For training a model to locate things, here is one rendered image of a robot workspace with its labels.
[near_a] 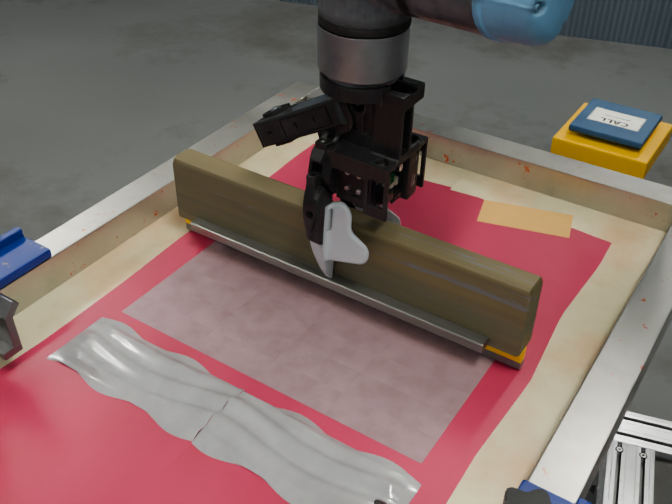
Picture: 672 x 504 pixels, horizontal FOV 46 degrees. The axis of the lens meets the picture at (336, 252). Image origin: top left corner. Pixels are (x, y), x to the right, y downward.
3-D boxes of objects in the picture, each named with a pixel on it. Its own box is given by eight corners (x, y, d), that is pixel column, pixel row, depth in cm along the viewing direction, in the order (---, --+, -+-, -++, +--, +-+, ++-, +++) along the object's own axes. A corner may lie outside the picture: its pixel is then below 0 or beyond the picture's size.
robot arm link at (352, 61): (298, 25, 63) (353, -5, 68) (298, 78, 65) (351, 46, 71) (380, 47, 59) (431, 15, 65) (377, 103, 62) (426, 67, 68)
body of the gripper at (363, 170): (382, 230, 69) (391, 104, 61) (301, 198, 72) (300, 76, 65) (424, 190, 74) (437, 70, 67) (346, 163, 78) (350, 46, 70)
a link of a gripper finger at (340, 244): (354, 306, 74) (367, 219, 70) (302, 283, 77) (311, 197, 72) (371, 293, 76) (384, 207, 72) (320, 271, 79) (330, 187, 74)
